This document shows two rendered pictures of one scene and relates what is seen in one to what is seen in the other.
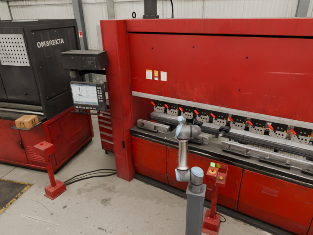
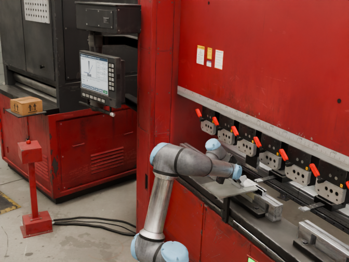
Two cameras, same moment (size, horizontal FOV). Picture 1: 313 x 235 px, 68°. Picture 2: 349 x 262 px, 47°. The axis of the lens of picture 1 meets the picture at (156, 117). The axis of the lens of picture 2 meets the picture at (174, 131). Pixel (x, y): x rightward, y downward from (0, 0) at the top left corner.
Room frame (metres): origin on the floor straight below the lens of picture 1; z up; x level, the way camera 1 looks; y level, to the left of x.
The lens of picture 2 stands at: (0.52, -1.07, 2.01)
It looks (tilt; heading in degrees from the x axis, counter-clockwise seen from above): 18 degrees down; 29
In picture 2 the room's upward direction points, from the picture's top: 2 degrees clockwise
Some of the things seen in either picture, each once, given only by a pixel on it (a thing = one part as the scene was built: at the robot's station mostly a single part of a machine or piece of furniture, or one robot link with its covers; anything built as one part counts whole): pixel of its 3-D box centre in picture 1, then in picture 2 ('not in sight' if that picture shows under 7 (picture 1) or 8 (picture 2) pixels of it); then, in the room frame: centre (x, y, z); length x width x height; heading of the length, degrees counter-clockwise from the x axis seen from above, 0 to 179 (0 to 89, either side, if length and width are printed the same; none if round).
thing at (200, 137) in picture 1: (193, 136); (255, 197); (2.60, -0.46, 0.92); 0.39 x 0.06 x 0.10; 58
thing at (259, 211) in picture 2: (190, 140); (244, 203); (2.56, -0.42, 0.89); 0.30 x 0.05 x 0.03; 58
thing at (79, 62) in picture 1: (88, 85); (108, 62); (2.95, 0.87, 1.53); 0.51 x 0.25 x 0.85; 75
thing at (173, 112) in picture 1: (173, 107); (230, 128); (2.75, -0.22, 1.26); 0.15 x 0.09 x 0.17; 58
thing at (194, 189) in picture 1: (196, 184); not in sight; (1.81, -0.38, 0.82); 0.15 x 0.15 x 0.10
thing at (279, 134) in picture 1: (278, 129); not in sight; (2.11, -1.24, 1.26); 0.15 x 0.09 x 0.17; 58
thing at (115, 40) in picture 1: (134, 101); (192, 112); (3.30, 0.32, 1.15); 0.85 x 0.25 x 2.30; 148
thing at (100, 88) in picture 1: (89, 95); (103, 78); (2.85, 0.84, 1.42); 0.45 x 0.12 x 0.36; 75
